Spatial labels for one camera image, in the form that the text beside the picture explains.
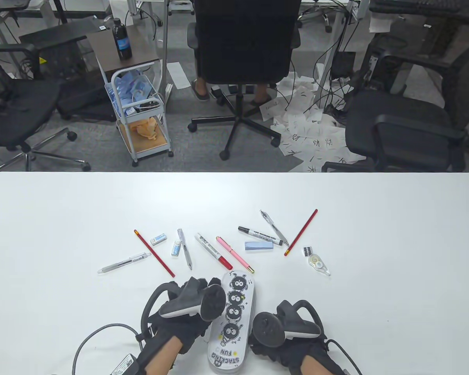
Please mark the pile of blue packets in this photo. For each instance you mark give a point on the pile of blue packets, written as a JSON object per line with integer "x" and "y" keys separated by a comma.
{"x": 131, "y": 88}

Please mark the black side table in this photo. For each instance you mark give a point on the black side table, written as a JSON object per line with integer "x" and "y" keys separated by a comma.
{"x": 51, "y": 35}

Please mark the black mesh chair chrome base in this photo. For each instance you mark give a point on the black mesh chair chrome base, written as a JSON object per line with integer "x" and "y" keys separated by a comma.
{"x": 15, "y": 105}

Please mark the small white blue eraser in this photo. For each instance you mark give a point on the small white blue eraser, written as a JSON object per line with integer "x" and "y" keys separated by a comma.
{"x": 176, "y": 248}

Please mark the black computer tower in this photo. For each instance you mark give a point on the black computer tower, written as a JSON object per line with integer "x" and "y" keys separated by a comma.
{"x": 387, "y": 58}

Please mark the person's left hand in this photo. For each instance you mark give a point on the person's left hand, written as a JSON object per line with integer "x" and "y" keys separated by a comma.
{"x": 179, "y": 332}

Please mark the orange cloth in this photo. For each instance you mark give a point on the orange cloth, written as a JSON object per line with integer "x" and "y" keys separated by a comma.
{"x": 144, "y": 129}

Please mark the pile of white papers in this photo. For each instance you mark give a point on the pile of white papers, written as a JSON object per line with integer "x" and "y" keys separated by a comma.
{"x": 308, "y": 133}

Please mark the red pencil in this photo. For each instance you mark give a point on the red pencil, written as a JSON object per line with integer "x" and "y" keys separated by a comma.
{"x": 301, "y": 232}
{"x": 154, "y": 253}

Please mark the black mesh chair black armrests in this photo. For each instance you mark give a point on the black mesh chair black armrests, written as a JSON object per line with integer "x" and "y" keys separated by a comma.
{"x": 394, "y": 117}

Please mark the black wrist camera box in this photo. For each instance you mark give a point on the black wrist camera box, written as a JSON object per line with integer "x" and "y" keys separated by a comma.
{"x": 125, "y": 365}

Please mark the white cartoon-print pencil case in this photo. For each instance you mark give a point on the white cartoon-print pencil case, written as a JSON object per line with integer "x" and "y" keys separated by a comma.
{"x": 234, "y": 304}

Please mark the white paper sheet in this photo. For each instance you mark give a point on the white paper sheet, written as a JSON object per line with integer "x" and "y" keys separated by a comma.
{"x": 178, "y": 76}

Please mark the light blue eraser block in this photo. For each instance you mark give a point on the light blue eraser block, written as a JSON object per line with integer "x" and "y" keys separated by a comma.
{"x": 259, "y": 246}

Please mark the white rolling cart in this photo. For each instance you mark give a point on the white rolling cart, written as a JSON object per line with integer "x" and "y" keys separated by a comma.
{"x": 144, "y": 146}

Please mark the person's right hand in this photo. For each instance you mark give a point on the person's right hand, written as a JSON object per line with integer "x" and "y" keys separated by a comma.
{"x": 297, "y": 351}

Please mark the black office chair solid back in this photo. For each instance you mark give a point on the black office chair solid back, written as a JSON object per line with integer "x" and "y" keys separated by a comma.
{"x": 242, "y": 39}

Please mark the dark bottle blue label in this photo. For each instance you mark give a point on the dark bottle blue label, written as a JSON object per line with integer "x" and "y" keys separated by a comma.
{"x": 122, "y": 43}

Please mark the clear correction tape dispenser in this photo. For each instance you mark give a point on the clear correction tape dispenser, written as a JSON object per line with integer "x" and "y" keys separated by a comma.
{"x": 317, "y": 263}

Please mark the black desk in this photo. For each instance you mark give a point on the black desk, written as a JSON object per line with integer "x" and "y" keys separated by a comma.
{"x": 434, "y": 16}

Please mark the pink pen gold trim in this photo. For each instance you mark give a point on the pink pen gold trim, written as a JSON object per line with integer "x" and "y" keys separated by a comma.
{"x": 234, "y": 254}

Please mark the clear gel pen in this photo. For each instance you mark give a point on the clear gel pen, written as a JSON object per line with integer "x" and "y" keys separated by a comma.
{"x": 125, "y": 263}
{"x": 185, "y": 249}
{"x": 274, "y": 228}

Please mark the black adapter box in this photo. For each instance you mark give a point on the black adapter box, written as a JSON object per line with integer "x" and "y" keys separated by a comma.
{"x": 343, "y": 64}

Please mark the black grey tracking controller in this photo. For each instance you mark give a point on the black grey tracking controller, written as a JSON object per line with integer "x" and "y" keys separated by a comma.
{"x": 267, "y": 328}
{"x": 213, "y": 302}

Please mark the brown side table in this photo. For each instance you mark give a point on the brown side table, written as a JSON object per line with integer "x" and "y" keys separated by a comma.
{"x": 101, "y": 47}

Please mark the person's left forearm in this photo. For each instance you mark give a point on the person's left forearm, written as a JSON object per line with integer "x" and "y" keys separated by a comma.
{"x": 160, "y": 359}

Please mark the person's right forearm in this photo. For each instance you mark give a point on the person's right forearm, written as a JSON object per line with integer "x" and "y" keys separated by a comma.
{"x": 314, "y": 367}

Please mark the white marker black cap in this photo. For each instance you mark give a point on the white marker black cap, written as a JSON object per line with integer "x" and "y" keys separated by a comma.
{"x": 260, "y": 235}

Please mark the black keyboard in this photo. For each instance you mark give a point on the black keyboard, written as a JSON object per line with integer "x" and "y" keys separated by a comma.
{"x": 426, "y": 4}

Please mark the white marker red cap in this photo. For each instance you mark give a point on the white marker red cap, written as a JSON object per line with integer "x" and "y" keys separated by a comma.
{"x": 208, "y": 251}

